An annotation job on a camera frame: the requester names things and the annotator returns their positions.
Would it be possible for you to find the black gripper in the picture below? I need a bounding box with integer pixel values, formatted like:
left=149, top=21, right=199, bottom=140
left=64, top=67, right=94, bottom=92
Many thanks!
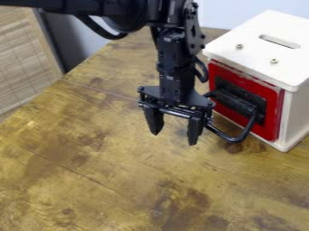
left=138, top=56, right=216, bottom=145

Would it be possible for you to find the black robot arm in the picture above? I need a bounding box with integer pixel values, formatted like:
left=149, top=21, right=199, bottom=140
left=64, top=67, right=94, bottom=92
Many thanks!
left=0, top=0, right=215, bottom=144

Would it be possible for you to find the white wooden box cabinet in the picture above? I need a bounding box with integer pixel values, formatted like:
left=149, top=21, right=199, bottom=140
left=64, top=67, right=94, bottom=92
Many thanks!
left=204, top=10, right=309, bottom=152

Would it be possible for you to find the black metal drawer handle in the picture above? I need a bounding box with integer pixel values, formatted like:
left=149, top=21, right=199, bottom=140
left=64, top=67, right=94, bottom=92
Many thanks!
left=204, top=77, right=267, bottom=143

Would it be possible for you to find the wooden slatted panel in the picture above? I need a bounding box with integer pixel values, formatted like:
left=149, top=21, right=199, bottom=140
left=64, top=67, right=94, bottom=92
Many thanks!
left=0, top=6, right=64, bottom=118

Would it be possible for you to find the red drawer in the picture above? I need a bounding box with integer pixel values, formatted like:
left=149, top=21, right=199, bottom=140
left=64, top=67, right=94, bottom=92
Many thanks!
left=208, top=60, right=286, bottom=142

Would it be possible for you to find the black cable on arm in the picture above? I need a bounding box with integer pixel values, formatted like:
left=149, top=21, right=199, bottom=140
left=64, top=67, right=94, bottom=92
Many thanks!
left=192, top=55, right=211, bottom=84

